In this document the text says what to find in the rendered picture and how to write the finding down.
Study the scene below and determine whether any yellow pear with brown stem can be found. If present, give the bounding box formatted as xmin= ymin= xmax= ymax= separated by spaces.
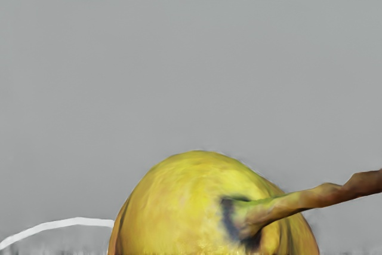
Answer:
xmin=107 ymin=149 xmax=382 ymax=255

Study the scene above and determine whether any white plate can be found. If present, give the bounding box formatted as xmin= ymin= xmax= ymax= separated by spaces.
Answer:
xmin=0 ymin=216 xmax=116 ymax=252

